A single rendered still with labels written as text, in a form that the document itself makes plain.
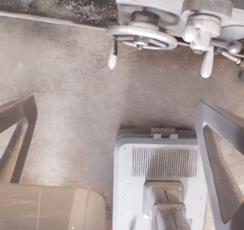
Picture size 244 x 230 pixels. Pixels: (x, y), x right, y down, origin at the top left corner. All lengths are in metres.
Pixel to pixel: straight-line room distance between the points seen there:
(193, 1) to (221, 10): 0.05
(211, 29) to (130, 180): 0.90
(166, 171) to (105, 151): 0.43
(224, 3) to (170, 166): 0.88
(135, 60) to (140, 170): 0.63
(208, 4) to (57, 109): 1.12
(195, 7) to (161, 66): 0.91
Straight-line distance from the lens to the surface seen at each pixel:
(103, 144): 1.40
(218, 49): 0.80
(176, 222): 0.99
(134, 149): 1.13
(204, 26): 0.47
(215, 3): 0.48
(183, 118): 1.40
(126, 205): 1.26
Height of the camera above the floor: 1.33
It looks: 82 degrees down
